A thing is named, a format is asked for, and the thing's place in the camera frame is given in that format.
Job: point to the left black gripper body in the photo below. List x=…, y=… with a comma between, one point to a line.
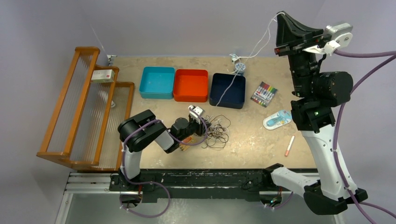
x=194, y=127

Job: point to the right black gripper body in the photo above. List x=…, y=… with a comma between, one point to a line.
x=295, y=52

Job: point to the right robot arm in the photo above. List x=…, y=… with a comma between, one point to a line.
x=318, y=93

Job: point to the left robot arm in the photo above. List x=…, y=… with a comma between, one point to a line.
x=139, y=131

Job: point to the orange plastic bin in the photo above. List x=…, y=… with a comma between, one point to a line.
x=191, y=85

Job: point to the dark blue plastic bin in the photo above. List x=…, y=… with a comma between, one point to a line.
x=227, y=91

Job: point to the colour marker pack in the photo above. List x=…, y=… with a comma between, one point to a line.
x=263, y=94

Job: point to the blue white tape roll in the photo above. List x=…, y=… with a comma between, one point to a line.
x=240, y=69

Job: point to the teal plastic bin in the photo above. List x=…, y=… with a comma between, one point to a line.
x=157, y=82

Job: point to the small grey clip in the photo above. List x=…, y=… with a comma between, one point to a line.
x=234, y=58

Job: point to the blue packaged tool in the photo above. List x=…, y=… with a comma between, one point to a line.
x=277, y=119

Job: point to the pink white pen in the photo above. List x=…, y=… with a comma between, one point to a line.
x=289, y=146

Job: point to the white red small box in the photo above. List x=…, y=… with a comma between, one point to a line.
x=102, y=76

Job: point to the wooden rack shelf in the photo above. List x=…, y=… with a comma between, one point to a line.
x=82, y=132

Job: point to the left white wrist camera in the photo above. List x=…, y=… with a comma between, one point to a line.
x=195, y=112

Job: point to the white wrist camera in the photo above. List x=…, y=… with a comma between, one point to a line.
x=195, y=112
x=340, y=37

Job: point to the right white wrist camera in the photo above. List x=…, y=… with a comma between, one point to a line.
x=340, y=37

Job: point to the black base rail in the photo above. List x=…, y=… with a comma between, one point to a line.
x=252, y=185

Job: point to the aluminium frame rail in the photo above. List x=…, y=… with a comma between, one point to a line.
x=90, y=183

